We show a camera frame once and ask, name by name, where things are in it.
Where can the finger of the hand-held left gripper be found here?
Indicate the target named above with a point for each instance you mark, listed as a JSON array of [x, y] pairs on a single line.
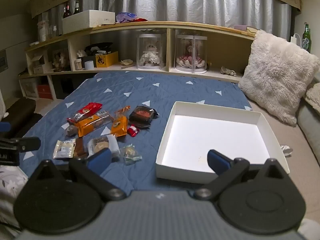
[[30, 144], [4, 126]]

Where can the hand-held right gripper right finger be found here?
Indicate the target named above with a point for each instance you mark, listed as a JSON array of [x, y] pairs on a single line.
[[217, 161]]

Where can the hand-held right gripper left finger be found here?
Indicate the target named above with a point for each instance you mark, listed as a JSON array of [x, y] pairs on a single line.
[[100, 158]]

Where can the clear round cookie packet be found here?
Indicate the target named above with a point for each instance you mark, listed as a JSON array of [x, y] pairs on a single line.
[[98, 142]]

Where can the brown chocolate bar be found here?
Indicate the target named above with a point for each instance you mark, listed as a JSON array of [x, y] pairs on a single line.
[[80, 147]]

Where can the white shallow cardboard box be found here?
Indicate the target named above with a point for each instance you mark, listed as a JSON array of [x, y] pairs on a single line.
[[212, 135]]

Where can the clear green candy packet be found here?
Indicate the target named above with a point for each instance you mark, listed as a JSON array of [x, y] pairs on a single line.
[[130, 153]]

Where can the silver white snack packet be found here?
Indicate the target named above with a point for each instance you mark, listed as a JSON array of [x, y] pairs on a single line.
[[63, 148]]

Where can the orange cookie packet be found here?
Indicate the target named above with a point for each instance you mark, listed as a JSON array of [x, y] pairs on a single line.
[[87, 126]]

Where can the orange biscuit stick packet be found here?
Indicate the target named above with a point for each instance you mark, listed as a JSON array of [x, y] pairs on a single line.
[[119, 127]]

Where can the red white small candy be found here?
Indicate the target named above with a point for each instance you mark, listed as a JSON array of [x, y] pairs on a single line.
[[132, 130]]

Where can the red snack packet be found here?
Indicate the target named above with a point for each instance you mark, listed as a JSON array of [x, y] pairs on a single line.
[[86, 110]]

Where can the dark brownie packet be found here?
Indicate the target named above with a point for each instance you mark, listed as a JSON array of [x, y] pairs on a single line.
[[142, 115]]

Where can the dark brown bolster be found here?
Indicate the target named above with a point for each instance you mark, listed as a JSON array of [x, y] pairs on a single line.
[[21, 112]]

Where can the white floral cloth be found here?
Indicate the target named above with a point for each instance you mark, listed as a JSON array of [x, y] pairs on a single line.
[[11, 182]]

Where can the white storage bin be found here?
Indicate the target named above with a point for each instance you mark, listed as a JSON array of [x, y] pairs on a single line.
[[28, 87]]

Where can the red box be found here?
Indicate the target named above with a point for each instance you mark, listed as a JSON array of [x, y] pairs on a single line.
[[45, 91]]

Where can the crumpled silver wrapper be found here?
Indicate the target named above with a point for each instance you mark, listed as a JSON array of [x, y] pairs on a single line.
[[287, 150]]

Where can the white open cardboard box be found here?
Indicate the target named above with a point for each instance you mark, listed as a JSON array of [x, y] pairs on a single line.
[[38, 63]]

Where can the dark figurine group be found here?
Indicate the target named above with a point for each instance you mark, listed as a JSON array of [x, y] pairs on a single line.
[[61, 61]]

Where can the blue triangle print quilt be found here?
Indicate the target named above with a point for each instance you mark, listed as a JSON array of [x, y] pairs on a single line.
[[162, 92]]

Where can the small grey figurine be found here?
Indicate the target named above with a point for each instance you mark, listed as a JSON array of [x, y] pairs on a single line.
[[228, 71]]

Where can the small jar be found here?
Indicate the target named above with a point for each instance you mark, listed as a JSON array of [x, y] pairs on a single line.
[[78, 64]]

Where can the white cup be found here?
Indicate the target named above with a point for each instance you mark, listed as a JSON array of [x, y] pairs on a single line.
[[89, 65]]

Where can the grey cushion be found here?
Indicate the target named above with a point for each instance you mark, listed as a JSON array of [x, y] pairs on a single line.
[[308, 127]]

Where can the yellow box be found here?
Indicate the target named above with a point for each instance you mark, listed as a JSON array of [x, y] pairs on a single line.
[[108, 60]]

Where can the seashell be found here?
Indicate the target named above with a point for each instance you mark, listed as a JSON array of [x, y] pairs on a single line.
[[126, 62]]

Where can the clear plastic bottle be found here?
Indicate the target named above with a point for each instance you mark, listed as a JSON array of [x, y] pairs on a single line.
[[43, 31]]

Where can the fluffy white pillow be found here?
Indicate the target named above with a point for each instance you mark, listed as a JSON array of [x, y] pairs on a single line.
[[275, 75]]

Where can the small white ornament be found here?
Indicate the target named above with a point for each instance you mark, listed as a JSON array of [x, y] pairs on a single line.
[[81, 53]]

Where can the pink dress doll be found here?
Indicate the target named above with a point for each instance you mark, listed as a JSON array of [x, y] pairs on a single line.
[[190, 57]]

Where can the wooden shelf unit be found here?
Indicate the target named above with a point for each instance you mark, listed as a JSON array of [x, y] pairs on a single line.
[[220, 52]]

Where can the black folded item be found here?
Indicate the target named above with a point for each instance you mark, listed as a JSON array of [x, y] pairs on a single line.
[[97, 47]]

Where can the white dress doll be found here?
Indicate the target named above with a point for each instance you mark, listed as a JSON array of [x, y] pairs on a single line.
[[149, 55]]

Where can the beige fluffy throw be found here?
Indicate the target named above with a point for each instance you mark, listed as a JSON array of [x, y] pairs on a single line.
[[313, 97]]

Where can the doll in clear case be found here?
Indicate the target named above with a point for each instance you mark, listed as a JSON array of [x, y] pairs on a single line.
[[191, 40], [151, 38]]

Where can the brown glass bottle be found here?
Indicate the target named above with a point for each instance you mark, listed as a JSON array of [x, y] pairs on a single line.
[[67, 11]]

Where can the white long box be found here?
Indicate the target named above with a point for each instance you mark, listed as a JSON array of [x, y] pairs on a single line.
[[87, 21]]

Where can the purple book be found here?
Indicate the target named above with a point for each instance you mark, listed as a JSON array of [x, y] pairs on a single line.
[[240, 27]]

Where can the beige book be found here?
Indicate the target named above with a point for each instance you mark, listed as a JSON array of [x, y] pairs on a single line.
[[252, 29]]

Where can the green glass bottle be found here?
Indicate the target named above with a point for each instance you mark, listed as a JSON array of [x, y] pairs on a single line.
[[306, 38], [76, 8]]

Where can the white charger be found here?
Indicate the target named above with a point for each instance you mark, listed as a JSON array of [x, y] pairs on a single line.
[[295, 40]]

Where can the purple plastic bag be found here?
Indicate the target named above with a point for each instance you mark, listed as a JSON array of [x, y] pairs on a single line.
[[126, 17]]

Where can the red wrapper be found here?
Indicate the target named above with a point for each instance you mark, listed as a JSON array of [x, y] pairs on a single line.
[[141, 20]]

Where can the silver curtain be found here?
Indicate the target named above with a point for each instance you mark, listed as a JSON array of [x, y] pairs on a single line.
[[175, 5]]

